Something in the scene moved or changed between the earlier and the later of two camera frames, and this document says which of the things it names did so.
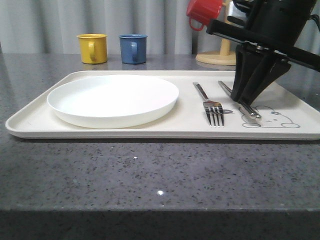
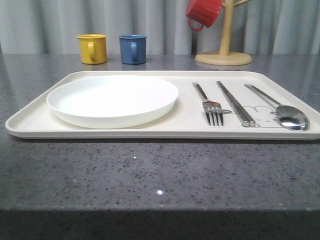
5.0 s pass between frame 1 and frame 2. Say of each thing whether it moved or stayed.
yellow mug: stayed
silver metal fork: stayed
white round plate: stayed
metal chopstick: moved
